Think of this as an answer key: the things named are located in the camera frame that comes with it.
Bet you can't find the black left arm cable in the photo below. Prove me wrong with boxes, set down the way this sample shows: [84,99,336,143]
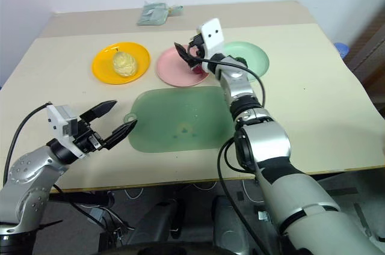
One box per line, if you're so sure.
[2,102,54,187]

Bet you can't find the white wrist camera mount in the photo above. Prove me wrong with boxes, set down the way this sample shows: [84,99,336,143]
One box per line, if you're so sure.
[46,103,88,160]
[196,17,226,73]

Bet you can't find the black upright block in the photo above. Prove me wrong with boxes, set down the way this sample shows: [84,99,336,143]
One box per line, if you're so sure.
[211,195,251,255]
[140,198,188,240]

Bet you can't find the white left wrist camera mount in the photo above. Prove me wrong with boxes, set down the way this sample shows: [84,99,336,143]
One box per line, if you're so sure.
[46,103,88,160]

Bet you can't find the brown wooden furniture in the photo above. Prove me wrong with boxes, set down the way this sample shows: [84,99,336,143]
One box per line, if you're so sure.
[342,4,385,106]

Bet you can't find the clear plastic bag green contents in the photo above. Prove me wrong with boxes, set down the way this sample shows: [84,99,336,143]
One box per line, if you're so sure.
[136,2,168,26]

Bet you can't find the pale yellow pear-shaped item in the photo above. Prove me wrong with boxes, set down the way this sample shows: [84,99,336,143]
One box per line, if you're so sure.
[112,50,140,79]

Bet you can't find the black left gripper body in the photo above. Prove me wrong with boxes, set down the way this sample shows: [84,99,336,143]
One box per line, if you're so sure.
[73,112,111,154]

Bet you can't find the pink plate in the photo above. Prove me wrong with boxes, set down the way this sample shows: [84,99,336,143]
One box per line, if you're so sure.
[155,46,211,88]

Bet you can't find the yellow plate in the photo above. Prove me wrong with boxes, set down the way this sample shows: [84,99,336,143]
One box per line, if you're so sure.
[91,41,152,85]

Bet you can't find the blue round object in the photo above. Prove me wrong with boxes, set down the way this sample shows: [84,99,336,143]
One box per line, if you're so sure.
[334,41,351,58]

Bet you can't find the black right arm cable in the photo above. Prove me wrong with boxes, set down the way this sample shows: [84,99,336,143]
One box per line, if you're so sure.
[195,58,271,255]

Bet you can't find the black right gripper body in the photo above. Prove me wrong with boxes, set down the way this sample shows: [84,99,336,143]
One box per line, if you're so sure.
[189,34,209,58]

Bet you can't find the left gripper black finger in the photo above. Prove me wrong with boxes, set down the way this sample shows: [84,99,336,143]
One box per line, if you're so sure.
[79,99,119,124]
[103,119,139,151]

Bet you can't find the white cable loop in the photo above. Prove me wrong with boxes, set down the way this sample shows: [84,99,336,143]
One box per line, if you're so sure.
[191,180,218,191]
[241,179,266,204]
[121,186,144,201]

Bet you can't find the light green plate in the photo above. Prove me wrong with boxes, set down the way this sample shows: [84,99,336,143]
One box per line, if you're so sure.
[221,41,270,82]

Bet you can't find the translucent green cutting mat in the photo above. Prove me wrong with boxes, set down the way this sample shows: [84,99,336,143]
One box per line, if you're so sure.
[125,85,238,154]

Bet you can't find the small plastic bag yellow item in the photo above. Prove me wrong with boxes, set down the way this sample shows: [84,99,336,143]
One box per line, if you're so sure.
[166,4,185,16]

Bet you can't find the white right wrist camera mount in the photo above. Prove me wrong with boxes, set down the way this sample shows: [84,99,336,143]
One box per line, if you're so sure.
[196,17,226,73]

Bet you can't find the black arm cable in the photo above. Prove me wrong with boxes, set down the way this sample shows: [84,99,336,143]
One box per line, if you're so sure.
[2,102,54,187]
[195,58,271,255]

